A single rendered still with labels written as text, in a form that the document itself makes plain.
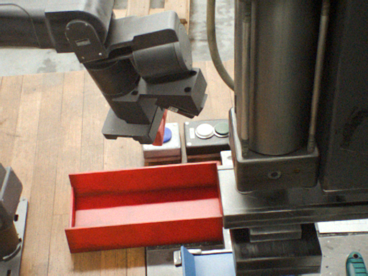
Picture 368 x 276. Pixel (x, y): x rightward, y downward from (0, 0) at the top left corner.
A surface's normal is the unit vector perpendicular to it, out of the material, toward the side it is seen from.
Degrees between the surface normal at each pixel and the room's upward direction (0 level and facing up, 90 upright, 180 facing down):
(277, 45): 90
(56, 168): 0
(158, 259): 0
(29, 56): 0
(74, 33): 90
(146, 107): 79
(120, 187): 90
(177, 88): 18
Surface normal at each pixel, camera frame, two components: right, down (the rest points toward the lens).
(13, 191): 0.96, -0.15
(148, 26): -0.30, -0.69
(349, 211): 0.06, 0.70
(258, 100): -0.53, 0.62
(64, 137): -0.06, -0.71
